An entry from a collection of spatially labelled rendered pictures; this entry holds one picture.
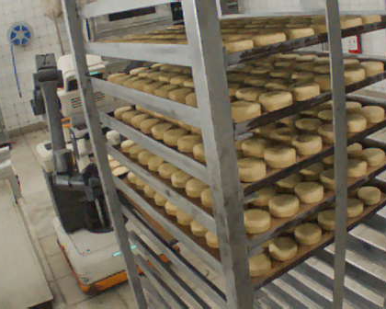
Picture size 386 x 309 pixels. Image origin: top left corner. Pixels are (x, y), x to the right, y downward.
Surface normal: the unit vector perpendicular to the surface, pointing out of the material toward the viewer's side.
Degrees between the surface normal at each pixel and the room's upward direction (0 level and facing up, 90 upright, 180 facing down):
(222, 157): 90
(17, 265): 90
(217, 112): 90
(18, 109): 90
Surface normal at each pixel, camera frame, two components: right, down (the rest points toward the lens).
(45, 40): 0.51, 0.18
